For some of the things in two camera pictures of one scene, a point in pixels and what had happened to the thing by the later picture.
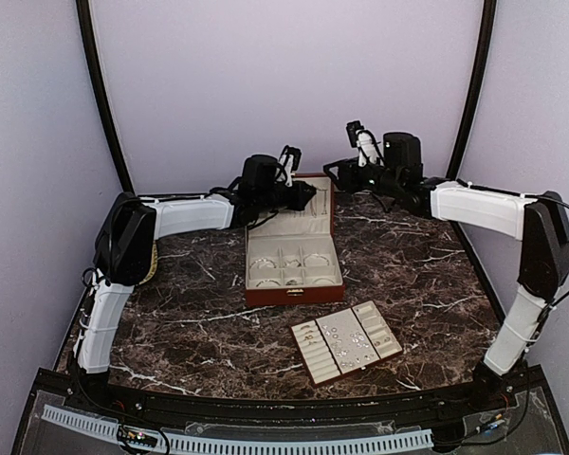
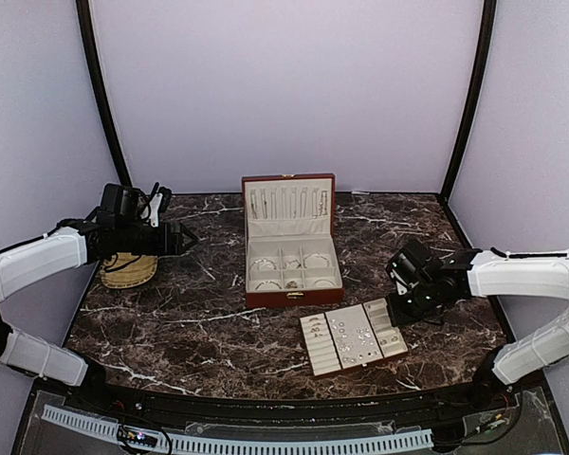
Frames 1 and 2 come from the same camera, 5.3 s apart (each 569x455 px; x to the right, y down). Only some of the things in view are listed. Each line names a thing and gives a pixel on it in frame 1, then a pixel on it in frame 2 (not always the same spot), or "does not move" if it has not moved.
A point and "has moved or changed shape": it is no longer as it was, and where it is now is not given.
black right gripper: (348, 183) -> (398, 317)
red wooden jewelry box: (295, 257) does not move
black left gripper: (301, 199) -> (171, 245)
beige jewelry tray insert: (344, 342) has moved or changed shape
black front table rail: (169, 408) does not move
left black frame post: (89, 39) does not move
